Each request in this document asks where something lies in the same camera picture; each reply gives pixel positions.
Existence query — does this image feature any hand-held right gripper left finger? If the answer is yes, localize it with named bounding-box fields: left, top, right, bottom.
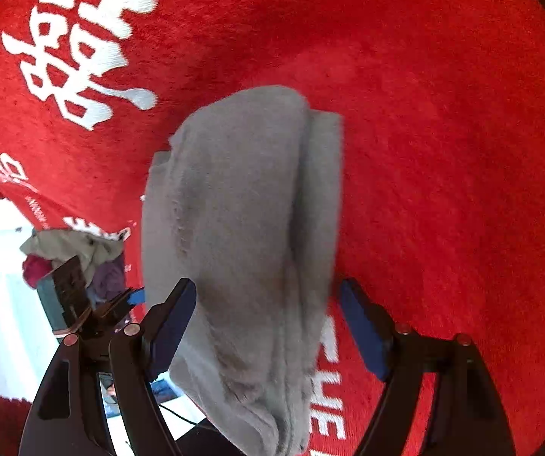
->
left=18, top=278, right=198, bottom=456

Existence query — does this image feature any purple cloth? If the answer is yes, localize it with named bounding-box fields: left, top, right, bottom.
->
left=92, top=257, right=127, bottom=301

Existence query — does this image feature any pile of colourful cloths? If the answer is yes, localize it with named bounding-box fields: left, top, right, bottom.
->
left=20, top=228, right=126, bottom=287

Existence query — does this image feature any grey fleece garment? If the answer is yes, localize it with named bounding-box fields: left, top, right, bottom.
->
left=140, top=84, right=344, bottom=456

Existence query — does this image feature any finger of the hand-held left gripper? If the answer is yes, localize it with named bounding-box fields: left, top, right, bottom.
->
left=85, top=287, right=146, bottom=338

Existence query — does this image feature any black cable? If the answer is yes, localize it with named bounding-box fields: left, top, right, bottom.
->
left=157, top=401, right=208, bottom=426

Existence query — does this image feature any red mat with white print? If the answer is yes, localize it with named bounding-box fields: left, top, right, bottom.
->
left=0, top=0, right=545, bottom=456

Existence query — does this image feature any small red cloth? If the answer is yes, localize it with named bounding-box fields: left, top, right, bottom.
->
left=22, top=254, right=57, bottom=291

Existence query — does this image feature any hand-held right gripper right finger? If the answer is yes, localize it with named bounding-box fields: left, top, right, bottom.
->
left=339, top=278, right=515, bottom=456

